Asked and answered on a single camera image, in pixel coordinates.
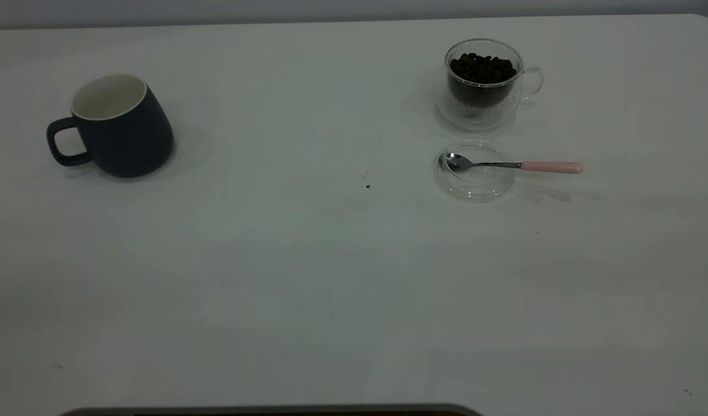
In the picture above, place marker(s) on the clear glass saucer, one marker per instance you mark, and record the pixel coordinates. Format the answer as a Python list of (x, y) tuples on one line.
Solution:
[(475, 185)]

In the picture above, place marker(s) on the pile of coffee beans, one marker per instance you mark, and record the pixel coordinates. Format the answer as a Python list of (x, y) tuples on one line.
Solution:
[(482, 72)]

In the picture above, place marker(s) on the dark grey ceramic mug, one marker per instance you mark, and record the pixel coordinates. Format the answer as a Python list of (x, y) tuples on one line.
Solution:
[(129, 138)]

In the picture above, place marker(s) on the clear double-wall glass cup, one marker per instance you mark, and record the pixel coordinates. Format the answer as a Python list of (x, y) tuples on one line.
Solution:
[(481, 114)]

